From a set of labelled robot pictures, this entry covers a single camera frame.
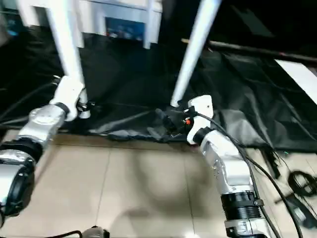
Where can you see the black floor stand base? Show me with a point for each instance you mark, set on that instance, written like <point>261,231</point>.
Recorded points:
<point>297,210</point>

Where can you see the black cloth mat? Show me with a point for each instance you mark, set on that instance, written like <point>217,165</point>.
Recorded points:
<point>136,86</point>

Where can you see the dark metal rail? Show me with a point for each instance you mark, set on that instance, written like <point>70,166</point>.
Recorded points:
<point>260,49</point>

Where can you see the dark round robot part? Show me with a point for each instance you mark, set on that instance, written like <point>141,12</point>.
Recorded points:
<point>95,232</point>

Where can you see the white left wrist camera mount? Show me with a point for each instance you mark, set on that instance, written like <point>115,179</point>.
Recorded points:
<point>67,91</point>

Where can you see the white flat board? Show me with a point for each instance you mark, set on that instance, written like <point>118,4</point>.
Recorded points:
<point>299,74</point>

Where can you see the white plastic table leg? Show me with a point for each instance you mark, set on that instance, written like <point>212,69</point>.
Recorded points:
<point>149,24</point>
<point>69,49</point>
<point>80,39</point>
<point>193,54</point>

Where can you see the white cabinet with glass doors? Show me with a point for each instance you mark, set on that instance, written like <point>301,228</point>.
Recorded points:
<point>99,17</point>

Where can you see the small tan label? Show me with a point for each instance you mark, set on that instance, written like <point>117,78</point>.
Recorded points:
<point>185,40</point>

